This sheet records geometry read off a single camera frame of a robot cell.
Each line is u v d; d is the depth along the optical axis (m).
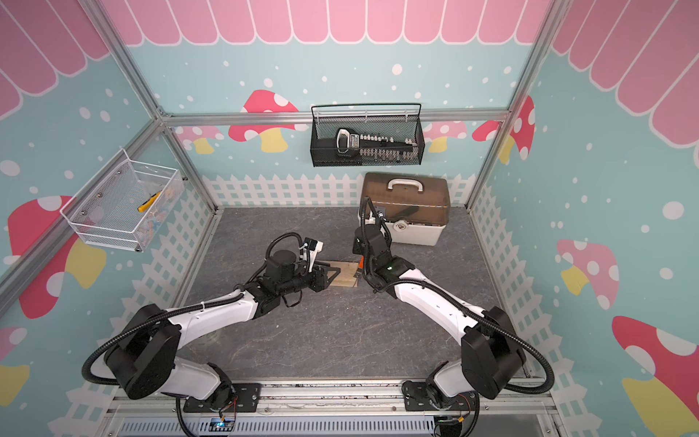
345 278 0.93
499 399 0.42
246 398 0.74
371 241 0.58
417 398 0.74
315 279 0.74
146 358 0.43
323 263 0.85
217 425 0.72
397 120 0.91
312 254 0.74
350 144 0.88
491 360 0.42
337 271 0.81
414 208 0.96
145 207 0.75
